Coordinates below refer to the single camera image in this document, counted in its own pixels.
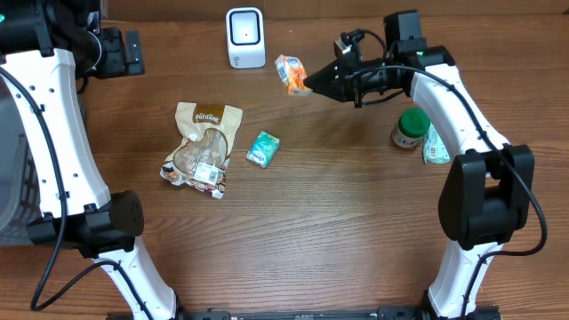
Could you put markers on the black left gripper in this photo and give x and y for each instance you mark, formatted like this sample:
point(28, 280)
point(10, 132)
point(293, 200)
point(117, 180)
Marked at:
point(122, 64)

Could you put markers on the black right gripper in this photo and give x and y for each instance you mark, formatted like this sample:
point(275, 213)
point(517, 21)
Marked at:
point(348, 84)

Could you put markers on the orange tissue pack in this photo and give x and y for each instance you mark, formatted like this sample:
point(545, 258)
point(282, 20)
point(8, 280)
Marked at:
point(292, 74)

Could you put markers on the green capped clear bottle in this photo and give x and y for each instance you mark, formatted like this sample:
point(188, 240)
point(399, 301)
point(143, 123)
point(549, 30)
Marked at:
point(410, 128)

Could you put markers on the teal tissue pack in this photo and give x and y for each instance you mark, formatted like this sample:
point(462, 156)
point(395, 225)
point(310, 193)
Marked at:
point(263, 149)

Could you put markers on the teal wet wipes pack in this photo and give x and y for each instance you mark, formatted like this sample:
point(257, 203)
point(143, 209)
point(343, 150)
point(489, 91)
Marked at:
point(433, 148)

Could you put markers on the beige dried mushroom bag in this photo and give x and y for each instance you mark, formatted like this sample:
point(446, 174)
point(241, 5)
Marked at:
point(201, 160)

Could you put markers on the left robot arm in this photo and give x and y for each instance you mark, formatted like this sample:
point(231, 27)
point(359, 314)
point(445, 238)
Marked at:
point(49, 50)

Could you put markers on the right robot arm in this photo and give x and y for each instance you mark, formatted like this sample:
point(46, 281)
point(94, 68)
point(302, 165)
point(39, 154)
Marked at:
point(487, 193)

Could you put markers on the white barcode scanner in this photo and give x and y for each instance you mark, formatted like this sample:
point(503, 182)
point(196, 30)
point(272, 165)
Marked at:
point(245, 38)

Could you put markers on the grey plastic mesh basket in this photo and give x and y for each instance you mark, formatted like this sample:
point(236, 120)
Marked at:
point(20, 196)

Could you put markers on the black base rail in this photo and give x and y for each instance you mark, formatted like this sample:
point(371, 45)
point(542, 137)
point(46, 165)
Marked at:
point(311, 315)

